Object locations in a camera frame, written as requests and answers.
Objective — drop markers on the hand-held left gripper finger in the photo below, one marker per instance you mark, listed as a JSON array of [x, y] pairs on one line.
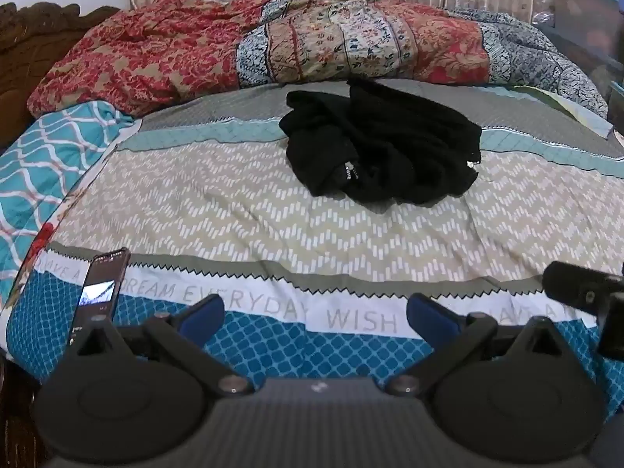
[[425, 314]]

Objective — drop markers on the black pants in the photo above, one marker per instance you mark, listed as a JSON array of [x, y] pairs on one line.
[[380, 141]]

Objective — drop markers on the patterned zigzag bedsheet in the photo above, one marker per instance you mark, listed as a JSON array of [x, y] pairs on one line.
[[273, 219]]

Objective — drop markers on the dark plastic storage drawer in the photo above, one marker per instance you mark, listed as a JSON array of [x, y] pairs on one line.
[[594, 73]]

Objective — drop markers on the clear plastic storage box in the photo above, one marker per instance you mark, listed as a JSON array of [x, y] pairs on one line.
[[592, 14]]

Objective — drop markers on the red floral patchwork quilt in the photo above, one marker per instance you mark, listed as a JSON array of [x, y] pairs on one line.
[[273, 44]]

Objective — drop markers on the black smartphone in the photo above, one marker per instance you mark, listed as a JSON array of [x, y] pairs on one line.
[[100, 292]]

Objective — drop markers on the teal lattice pillow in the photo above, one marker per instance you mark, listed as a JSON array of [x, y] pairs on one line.
[[44, 175]]

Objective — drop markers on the carved wooden headboard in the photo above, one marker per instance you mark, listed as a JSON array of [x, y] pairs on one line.
[[34, 53]]

